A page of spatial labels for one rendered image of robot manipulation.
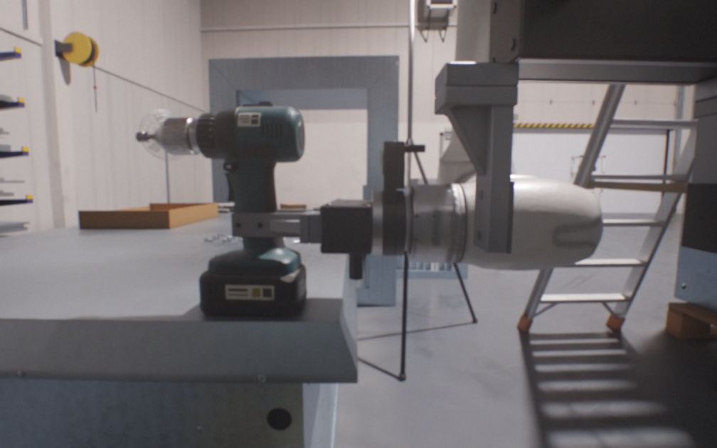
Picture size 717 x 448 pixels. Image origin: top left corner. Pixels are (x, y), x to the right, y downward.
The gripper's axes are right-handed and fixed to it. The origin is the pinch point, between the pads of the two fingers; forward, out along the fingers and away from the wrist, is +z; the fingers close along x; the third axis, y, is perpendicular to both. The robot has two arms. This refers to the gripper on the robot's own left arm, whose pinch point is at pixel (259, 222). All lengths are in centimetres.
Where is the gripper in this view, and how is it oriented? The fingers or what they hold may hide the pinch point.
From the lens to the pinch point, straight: 43.5
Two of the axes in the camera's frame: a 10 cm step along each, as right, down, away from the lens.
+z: -10.0, -0.1, 0.5
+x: 0.5, -1.1, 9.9
